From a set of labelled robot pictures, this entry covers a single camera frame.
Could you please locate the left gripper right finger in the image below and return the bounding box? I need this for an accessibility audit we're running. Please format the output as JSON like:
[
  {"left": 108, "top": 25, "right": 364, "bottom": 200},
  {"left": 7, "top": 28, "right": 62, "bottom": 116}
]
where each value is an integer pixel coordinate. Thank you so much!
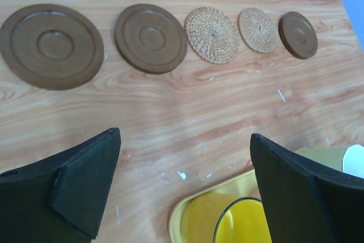
[{"left": 250, "top": 133, "right": 363, "bottom": 242}]

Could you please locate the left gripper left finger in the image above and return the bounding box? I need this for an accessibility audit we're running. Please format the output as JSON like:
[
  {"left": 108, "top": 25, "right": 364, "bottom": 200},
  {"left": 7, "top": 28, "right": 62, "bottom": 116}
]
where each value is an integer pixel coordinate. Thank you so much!
[{"left": 1, "top": 127, "right": 121, "bottom": 242}]

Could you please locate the pale green mug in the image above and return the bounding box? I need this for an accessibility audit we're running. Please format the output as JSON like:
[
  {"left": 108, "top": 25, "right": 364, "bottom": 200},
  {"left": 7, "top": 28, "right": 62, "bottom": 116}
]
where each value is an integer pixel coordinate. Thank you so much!
[{"left": 294, "top": 145, "right": 364, "bottom": 180}]

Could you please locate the dark brown coaster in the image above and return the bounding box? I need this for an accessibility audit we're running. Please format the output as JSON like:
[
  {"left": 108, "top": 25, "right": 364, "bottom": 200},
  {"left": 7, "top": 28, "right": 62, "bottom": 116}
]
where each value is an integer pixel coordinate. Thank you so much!
[
  {"left": 1, "top": 3, "right": 104, "bottom": 90},
  {"left": 278, "top": 11, "right": 318, "bottom": 60}
]

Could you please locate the woven rattan coaster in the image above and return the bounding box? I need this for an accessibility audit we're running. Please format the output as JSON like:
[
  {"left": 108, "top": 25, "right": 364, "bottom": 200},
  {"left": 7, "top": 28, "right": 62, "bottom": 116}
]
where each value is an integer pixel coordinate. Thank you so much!
[
  {"left": 238, "top": 8, "right": 278, "bottom": 53},
  {"left": 184, "top": 7, "right": 239, "bottom": 64}
]

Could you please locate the yellow plastic tray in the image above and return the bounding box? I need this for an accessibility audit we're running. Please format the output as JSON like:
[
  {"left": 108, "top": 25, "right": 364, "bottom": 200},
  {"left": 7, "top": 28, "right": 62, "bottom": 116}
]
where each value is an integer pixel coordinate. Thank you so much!
[{"left": 168, "top": 170, "right": 258, "bottom": 242}]

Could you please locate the yellow mug black rim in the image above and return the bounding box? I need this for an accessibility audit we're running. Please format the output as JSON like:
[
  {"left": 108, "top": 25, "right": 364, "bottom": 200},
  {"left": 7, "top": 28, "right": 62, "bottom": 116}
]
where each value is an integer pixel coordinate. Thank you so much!
[{"left": 180, "top": 192, "right": 272, "bottom": 242}]

